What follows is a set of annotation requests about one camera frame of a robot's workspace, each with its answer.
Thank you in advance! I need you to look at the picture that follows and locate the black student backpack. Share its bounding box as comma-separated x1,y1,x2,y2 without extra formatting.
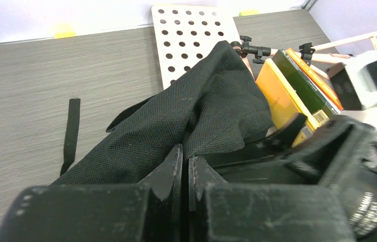
55,41,273,185

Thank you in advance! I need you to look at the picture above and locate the pink perforated music stand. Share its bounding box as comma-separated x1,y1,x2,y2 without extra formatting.
151,4,377,91

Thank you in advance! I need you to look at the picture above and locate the yellow tape marker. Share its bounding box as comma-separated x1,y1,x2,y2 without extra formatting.
55,30,76,39

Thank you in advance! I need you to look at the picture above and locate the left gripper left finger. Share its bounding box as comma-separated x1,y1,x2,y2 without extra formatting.
0,145,183,241

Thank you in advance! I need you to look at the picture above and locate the dark green book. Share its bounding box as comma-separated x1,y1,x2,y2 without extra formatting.
272,49,341,126

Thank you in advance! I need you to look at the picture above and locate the orange treehouse book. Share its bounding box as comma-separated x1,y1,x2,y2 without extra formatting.
286,48,343,111

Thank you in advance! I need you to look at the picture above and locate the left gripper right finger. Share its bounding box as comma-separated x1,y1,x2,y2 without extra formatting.
188,157,355,241

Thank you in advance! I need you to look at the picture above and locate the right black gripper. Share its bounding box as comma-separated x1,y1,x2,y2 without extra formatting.
275,115,377,241

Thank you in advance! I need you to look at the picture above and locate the yellow book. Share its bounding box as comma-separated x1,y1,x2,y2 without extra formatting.
255,59,319,147

